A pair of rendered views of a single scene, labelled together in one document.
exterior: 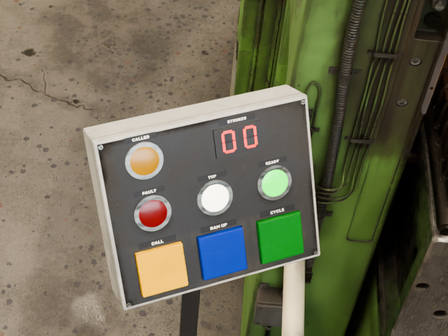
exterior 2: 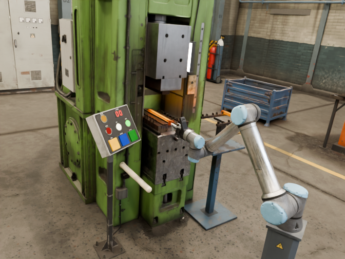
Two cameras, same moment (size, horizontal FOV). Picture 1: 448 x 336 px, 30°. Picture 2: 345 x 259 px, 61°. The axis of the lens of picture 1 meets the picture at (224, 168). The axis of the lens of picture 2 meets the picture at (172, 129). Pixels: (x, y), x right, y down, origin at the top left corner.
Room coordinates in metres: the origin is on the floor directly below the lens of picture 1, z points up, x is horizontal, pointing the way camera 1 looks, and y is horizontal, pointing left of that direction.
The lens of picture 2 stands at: (-0.90, 0.82, 1.79)
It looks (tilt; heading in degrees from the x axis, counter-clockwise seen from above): 20 degrees down; 323
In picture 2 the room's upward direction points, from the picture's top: 5 degrees clockwise
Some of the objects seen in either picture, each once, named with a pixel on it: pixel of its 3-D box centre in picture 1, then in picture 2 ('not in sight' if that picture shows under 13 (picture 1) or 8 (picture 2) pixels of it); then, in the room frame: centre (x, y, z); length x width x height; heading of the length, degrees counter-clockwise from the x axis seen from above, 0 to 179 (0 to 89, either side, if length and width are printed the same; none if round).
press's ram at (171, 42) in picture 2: not in sight; (163, 49); (1.18, -0.56, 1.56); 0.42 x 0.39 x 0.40; 0
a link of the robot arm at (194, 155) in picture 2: not in sight; (195, 153); (0.63, -0.55, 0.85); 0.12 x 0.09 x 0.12; 96
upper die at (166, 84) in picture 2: not in sight; (157, 79); (1.18, -0.52, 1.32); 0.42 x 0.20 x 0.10; 0
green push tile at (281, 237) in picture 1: (279, 236); (132, 135); (0.81, -0.10, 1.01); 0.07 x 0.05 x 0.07; 115
